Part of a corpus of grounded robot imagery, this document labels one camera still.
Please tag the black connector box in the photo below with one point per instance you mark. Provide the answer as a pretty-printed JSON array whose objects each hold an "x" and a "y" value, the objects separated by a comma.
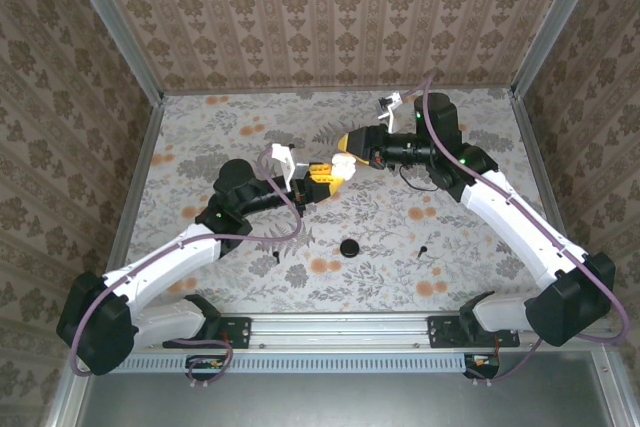
[
  {"x": 205, "y": 363},
  {"x": 480, "y": 362}
]

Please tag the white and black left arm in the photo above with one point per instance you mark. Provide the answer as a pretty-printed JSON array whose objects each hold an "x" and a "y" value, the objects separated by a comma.
[{"x": 165, "y": 262}]

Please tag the small black pin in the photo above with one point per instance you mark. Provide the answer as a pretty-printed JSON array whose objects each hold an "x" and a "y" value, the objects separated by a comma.
[{"x": 422, "y": 251}]

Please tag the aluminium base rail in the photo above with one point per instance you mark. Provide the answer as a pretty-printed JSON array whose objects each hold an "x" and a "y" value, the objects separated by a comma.
[{"x": 340, "y": 332}]

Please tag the grey metal panel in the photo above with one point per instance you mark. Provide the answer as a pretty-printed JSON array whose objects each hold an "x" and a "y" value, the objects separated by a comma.
[{"x": 350, "y": 402}]

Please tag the aluminium frame side rail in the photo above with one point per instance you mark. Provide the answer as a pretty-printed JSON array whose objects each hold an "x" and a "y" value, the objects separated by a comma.
[
  {"x": 145, "y": 157},
  {"x": 530, "y": 147}
]

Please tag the aluminium frame post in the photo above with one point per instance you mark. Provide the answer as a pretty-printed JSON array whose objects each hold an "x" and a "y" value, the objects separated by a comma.
[
  {"x": 115, "y": 27},
  {"x": 555, "y": 27}
]

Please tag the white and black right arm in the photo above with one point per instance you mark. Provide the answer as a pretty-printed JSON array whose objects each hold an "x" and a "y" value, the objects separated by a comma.
[{"x": 515, "y": 222}]

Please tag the white earbud charging case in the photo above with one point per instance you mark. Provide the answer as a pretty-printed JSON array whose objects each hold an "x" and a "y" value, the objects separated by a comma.
[{"x": 344, "y": 164}]

